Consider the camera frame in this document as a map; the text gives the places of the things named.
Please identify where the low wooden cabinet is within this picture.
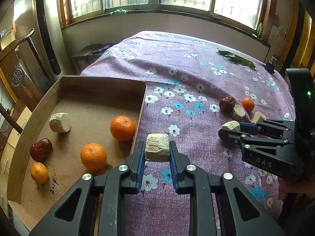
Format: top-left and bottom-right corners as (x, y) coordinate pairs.
(1, 100), (32, 215)

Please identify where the purple floral tablecloth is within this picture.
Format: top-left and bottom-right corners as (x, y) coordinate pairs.
(82, 31), (295, 218)

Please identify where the tall silver air conditioner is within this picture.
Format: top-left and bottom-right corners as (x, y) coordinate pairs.
(33, 0), (73, 81)

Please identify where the green bottle on sill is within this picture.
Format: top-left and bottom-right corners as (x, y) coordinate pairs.
(256, 22), (262, 38)

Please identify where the dark red date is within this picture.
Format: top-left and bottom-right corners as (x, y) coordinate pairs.
(219, 95), (236, 113)

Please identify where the green cloth on sill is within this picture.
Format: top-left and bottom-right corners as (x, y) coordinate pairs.
(110, 8), (129, 16)

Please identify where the small black object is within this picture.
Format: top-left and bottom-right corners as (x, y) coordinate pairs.
(264, 56), (278, 74)

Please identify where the small orange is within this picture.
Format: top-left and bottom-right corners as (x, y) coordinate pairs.
(241, 97), (255, 113)

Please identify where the wooden chair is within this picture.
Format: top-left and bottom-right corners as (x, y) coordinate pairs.
(0, 28), (56, 134)

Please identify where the green leafy vegetable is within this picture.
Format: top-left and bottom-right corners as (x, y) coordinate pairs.
(218, 50), (256, 69)

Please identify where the dark wooden stool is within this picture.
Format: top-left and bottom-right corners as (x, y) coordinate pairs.
(89, 43), (115, 55)
(71, 44), (102, 75)

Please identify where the cardboard box tray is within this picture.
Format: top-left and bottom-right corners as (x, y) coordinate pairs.
(7, 76), (146, 230)

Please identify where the large white sugarcane chunk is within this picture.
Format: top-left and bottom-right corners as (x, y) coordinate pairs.
(49, 113), (71, 133)

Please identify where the round white chunk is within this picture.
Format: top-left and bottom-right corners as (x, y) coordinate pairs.
(231, 104), (246, 121)

